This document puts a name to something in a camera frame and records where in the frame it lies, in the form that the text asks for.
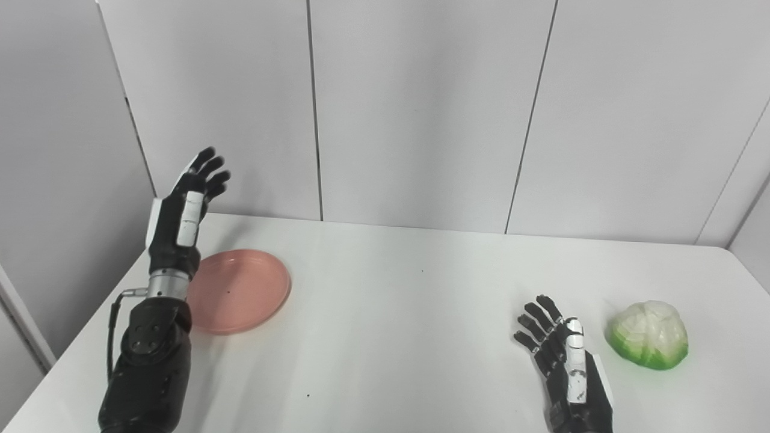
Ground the pink plate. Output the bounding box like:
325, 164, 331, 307
185, 249, 292, 336

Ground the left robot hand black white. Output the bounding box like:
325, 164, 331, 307
146, 147, 232, 281

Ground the green white cabbage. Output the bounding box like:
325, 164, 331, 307
606, 300, 689, 370

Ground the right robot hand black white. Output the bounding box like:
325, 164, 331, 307
514, 294, 615, 433

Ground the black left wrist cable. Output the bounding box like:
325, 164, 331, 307
106, 288, 149, 381

